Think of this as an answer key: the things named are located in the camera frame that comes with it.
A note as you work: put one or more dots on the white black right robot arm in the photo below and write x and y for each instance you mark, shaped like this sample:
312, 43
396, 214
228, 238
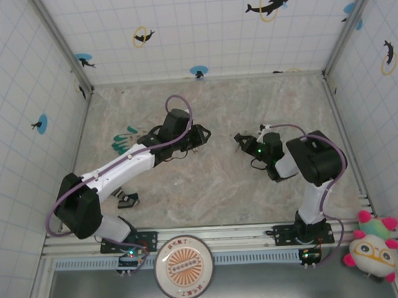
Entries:
318, 157

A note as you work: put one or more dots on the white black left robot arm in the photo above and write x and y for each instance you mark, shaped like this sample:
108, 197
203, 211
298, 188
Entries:
120, 165

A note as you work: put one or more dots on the green-tipped work glove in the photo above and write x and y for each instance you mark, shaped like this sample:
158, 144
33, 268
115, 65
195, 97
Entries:
121, 144

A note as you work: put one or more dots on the blue circle dolphin sticker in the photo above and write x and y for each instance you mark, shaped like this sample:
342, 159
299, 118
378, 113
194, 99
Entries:
42, 124
348, 8
199, 70
82, 58

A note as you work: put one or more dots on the striped black white piece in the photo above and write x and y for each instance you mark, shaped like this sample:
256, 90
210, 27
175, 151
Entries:
118, 193

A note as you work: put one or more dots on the small black box object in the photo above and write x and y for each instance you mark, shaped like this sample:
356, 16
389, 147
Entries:
130, 202

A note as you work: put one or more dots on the round plate with orange print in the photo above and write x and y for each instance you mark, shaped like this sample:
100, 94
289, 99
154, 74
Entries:
183, 266

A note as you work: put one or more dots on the white pink plush toy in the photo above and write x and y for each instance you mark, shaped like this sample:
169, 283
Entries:
372, 253

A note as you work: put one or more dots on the aluminium side rail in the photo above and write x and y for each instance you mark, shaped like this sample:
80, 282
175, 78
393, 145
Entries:
76, 154
344, 132

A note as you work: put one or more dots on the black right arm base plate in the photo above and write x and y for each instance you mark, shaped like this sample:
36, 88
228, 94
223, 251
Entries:
282, 234

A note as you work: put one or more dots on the aluminium mounting rail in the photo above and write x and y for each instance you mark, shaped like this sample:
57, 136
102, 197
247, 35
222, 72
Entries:
229, 235

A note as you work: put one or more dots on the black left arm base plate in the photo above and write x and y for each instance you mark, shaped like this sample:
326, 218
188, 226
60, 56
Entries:
150, 240

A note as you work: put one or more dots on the aluminium frame post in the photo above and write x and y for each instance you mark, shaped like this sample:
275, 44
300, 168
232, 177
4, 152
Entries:
348, 27
64, 46

